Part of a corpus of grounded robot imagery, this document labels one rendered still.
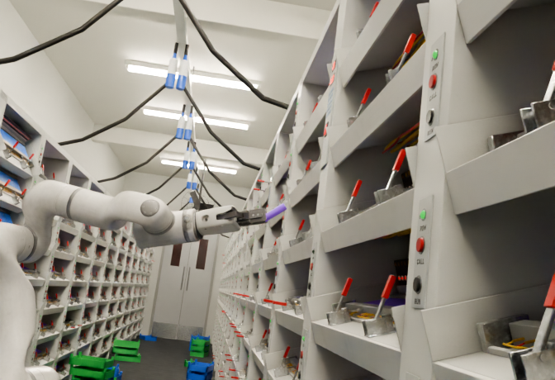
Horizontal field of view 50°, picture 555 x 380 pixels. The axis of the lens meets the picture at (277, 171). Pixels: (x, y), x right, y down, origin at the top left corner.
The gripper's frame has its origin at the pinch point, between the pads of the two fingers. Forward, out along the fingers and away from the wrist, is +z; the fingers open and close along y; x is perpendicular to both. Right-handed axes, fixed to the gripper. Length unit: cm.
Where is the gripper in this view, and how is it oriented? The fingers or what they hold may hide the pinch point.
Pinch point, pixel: (258, 216)
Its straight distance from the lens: 151.1
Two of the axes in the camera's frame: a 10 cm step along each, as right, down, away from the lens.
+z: 9.9, -1.4, -0.8
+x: 1.1, 9.4, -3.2
